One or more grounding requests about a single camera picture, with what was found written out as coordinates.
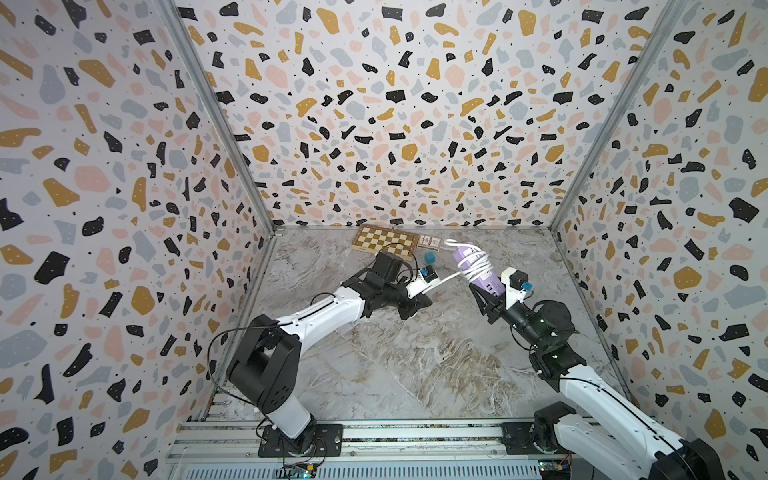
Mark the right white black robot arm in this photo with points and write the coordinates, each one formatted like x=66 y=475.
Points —
x=594 y=421

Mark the green circuit board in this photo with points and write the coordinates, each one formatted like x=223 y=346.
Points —
x=299 y=471

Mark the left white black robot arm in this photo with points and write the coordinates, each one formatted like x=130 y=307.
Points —
x=265 y=363

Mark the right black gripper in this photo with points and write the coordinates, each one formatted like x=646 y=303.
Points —
x=497 y=308

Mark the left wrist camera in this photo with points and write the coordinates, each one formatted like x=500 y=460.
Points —
x=422 y=281

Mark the playing card box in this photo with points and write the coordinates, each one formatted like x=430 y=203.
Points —
x=429 y=242

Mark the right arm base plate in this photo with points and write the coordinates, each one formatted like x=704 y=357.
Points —
x=528 y=435

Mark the purple power strip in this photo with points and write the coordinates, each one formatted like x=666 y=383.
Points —
x=475 y=265

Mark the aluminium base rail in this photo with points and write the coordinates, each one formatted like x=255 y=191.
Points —
x=372 y=449

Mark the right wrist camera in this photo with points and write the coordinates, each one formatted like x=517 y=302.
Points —
x=517 y=286

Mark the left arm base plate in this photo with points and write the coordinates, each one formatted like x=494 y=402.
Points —
x=320 y=440

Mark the wooden chess board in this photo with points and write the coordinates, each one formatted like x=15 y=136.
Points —
x=373 y=238

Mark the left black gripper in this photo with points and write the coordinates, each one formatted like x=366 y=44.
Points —
x=414 y=304

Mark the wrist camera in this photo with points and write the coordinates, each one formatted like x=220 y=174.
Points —
x=517 y=286
x=422 y=281

